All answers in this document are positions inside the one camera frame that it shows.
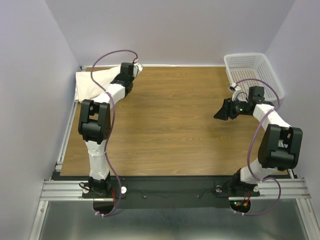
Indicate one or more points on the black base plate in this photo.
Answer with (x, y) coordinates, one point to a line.
(135, 201)

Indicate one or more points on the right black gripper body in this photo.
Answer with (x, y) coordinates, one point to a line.
(240, 108)

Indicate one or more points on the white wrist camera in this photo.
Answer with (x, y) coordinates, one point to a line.
(236, 92)
(137, 69)

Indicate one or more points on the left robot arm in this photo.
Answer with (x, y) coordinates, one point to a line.
(95, 126)

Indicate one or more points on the aluminium frame rail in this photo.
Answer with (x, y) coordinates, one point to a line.
(271, 189)

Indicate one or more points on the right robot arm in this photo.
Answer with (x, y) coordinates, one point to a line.
(280, 147)

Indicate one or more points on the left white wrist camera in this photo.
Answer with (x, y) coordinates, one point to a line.
(137, 69)

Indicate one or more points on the white t shirt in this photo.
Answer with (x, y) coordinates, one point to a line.
(85, 88)

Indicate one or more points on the electronics board with leds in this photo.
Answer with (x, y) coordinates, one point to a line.
(241, 204)

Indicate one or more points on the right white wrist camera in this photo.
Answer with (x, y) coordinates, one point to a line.
(236, 92)

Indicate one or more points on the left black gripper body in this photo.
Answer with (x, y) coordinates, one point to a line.
(131, 79)

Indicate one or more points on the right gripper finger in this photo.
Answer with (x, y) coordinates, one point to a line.
(222, 114)
(226, 106)

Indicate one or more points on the left table edge rail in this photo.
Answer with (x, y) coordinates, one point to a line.
(64, 144)

